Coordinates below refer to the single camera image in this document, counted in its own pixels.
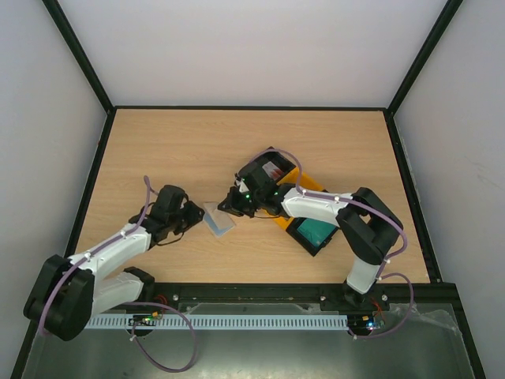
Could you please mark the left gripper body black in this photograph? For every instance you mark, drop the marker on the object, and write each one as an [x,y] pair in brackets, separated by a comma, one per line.
[185,221]

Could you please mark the beige card holder wallet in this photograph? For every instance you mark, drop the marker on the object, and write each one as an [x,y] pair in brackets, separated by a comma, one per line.
[217,221]

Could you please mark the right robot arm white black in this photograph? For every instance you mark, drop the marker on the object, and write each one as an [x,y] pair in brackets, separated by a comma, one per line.
[370,228]

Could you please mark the teal cards stack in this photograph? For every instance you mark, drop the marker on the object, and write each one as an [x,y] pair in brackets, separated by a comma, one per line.
[316,232]

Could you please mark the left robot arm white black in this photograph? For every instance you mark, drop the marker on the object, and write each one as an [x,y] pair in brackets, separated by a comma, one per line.
[69,291]

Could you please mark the yellow bin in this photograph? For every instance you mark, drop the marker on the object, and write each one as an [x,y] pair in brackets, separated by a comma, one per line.
[306,182]

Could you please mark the black bin with red cards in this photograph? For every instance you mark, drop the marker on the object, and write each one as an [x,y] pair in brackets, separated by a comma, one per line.
[274,163]

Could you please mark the black bin with teal cards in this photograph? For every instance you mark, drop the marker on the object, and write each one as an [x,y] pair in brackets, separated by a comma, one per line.
[312,250]

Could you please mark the light blue cable duct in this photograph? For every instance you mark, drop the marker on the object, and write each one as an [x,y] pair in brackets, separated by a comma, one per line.
[221,322]

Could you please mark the stack of red white cards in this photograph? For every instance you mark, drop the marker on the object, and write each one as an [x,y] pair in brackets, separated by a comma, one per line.
[272,170]

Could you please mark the black aluminium frame rail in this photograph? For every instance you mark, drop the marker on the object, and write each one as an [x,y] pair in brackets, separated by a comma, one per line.
[330,297]

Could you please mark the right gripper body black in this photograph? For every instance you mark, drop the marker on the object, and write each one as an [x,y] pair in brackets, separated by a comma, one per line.
[235,200]

